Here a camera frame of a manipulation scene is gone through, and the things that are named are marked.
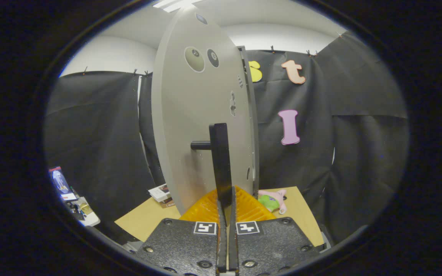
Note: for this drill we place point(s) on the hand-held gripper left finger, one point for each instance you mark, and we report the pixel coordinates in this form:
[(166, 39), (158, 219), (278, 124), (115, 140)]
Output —
[(222, 245)]

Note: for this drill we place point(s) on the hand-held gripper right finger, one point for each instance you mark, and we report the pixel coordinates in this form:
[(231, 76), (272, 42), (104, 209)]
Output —
[(233, 245)]

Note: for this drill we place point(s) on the grey shoe cabinet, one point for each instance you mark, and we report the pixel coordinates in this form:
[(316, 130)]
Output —
[(255, 145)]

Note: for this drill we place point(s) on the green and pink plush toy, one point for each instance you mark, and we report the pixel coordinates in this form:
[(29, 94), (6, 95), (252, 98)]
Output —
[(271, 201)]

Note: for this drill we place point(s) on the white book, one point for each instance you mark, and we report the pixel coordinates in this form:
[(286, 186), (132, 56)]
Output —
[(159, 193)]

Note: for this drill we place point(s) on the cluttered white side shelf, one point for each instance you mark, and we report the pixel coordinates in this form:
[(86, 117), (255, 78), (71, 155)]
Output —
[(88, 218)]

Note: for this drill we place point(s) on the black backdrop cloth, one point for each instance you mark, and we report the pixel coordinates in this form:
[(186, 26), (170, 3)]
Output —
[(359, 153)]

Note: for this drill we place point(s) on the blue printed box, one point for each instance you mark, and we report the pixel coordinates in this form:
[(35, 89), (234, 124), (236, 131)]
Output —
[(60, 184)]

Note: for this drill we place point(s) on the long ceiling light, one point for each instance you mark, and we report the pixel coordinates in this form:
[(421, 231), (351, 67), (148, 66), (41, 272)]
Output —
[(171, 4)]

